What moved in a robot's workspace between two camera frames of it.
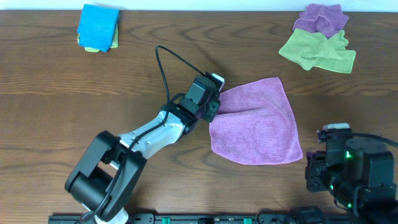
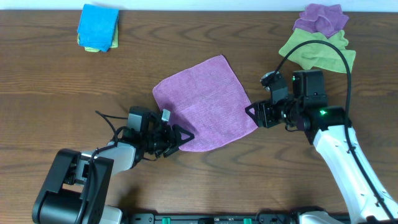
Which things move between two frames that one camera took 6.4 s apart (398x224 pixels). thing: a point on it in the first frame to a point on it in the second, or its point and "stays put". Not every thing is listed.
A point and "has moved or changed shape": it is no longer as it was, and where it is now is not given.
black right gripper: [313, 175] to [262, 114]
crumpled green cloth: [315, 50] stays put
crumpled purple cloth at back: [325, 20] stays put
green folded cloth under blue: [115, 45] stays put
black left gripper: [213, 106] to [169, 140]
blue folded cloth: [96, 27] stays put
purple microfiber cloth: [255, 125] has moved or changed shape
